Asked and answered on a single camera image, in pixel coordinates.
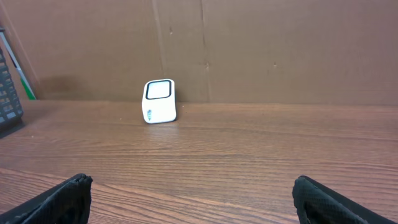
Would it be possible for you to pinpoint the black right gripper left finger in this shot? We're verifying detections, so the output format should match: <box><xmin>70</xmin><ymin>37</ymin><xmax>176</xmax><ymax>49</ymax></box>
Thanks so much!
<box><xmin>1</xmin><ymin>174</ymin><xmax>93</xmax><ymax>224</ymax></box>

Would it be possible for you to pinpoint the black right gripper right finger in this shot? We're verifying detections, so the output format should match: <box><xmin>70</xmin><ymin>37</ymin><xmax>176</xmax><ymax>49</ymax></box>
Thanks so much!
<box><xmin>292</xmin><ymin>175</ymin><xmax>396</xmax><ymax>224</ymax></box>

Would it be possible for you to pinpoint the white barcode scanner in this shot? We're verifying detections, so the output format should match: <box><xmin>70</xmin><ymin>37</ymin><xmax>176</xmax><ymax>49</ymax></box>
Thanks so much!
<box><xmin>141</xmin><ymin>79</ymin><xmax>177</xmax><ymax>124</ymax></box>

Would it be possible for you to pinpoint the grey plastic basket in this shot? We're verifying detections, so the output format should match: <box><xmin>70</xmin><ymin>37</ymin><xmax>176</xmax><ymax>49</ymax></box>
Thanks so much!
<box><xmin>1</xmin><ymin>28</ymin><xmax>24</xmax><ymax>138</ymax></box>

